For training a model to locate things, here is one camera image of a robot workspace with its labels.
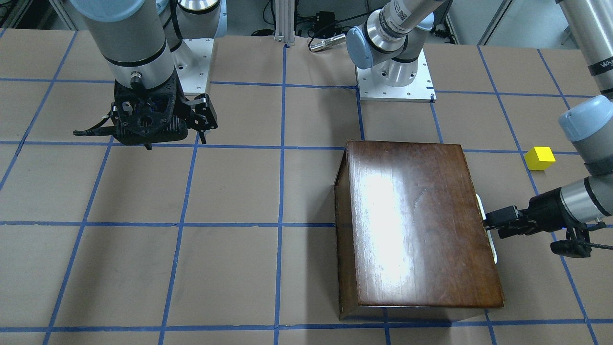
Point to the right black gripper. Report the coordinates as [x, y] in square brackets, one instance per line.
[204, 113]

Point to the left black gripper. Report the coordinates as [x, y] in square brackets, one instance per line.
[542, 206]

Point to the yellow block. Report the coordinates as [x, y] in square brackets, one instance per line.
[539, 158]

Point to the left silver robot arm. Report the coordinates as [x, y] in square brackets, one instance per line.
[387, 52]

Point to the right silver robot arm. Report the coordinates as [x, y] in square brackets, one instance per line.
[145, 44]

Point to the dark wooden drawer cabinet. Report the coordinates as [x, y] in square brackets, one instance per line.
[411, 243]

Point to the black electronics box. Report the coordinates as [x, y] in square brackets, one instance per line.
[322, 19]

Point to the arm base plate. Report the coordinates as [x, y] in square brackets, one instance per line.
[193, 62]
[396, 81]

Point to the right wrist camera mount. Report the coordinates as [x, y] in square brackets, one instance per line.
[139, 116]

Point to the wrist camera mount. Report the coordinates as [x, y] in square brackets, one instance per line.
[139, 116]
[576, 244]

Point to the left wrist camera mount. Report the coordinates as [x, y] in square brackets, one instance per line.
[576, 244]

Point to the aluminium extrusion post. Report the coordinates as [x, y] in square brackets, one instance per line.
[284, 21]

